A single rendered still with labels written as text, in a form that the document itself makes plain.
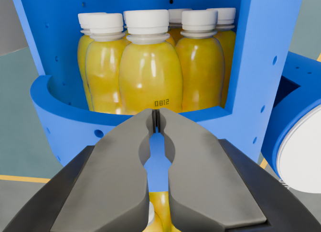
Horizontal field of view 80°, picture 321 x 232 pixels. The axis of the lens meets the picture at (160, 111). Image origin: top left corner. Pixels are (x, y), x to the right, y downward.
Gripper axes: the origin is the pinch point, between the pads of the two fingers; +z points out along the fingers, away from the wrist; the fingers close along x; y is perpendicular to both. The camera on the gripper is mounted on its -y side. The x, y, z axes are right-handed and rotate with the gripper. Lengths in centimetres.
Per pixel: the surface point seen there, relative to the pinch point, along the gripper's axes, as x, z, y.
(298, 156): 29.8, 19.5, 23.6
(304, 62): 38, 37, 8
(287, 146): 26.5, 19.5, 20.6
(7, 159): -135, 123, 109
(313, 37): 107, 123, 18
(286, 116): 26.9, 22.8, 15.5
